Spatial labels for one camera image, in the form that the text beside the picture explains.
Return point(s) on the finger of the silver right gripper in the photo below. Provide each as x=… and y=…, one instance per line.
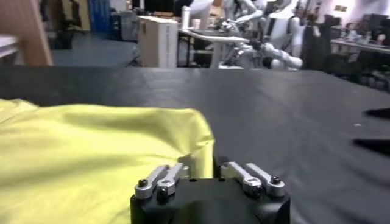
x=377, y=145
x=381, y=113

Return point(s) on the white cup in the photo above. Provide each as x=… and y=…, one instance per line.
x=197, y=24

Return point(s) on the white rectangular table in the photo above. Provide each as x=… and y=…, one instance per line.
x=7, y=45

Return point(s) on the white standing desk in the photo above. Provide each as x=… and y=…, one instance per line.
x=217, y=41

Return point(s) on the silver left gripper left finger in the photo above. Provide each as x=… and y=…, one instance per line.
x=164, y=181

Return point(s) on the tall white cardboard box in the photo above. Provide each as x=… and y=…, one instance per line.
x=157, y=42

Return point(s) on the white humanoid robot with base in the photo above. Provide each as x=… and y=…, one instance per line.
x=280, y=33

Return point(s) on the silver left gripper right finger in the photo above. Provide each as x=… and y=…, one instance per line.
x=253, y=179

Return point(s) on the white water bottle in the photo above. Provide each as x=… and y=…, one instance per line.
x=186, y=18

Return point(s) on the yellow-green t-shirt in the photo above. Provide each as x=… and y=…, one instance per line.
x=91, y=152

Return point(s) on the wooden partition screen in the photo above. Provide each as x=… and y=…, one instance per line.
x=30, y=30

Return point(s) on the black plastic table cover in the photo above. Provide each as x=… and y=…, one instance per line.
x=274, y=106

